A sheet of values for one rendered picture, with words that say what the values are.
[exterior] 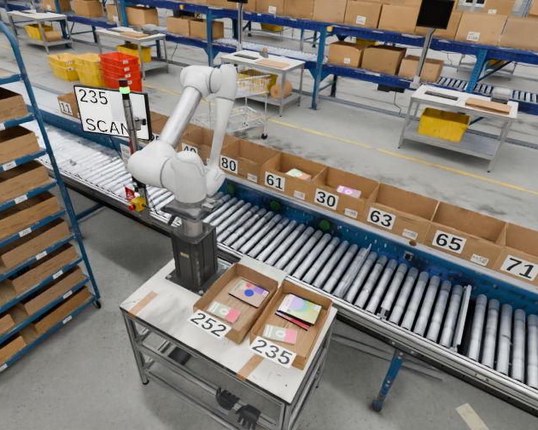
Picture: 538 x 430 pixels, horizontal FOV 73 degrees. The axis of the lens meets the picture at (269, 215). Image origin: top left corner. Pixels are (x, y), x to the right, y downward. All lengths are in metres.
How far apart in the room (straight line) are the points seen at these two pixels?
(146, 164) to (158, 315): 0.77
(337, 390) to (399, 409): 0.39
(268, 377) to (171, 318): 0.58
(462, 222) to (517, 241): 0.32
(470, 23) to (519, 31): 0.63
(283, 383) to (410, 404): 1.19
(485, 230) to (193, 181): 1.82
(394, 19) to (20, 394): 6.43
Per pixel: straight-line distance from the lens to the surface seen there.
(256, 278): 2.06
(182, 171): 1.69
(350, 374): 2.73
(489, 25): 6.52
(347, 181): 2.68
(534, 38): 6.53
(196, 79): 2.10
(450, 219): 2.62
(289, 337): 1.86
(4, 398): 2.95
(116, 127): 2.62
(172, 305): 2.03
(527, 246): 2.68
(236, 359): 1.81
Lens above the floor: 2.28
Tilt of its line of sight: 36 degrees down
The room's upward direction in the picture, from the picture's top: 4 degrees clockwise
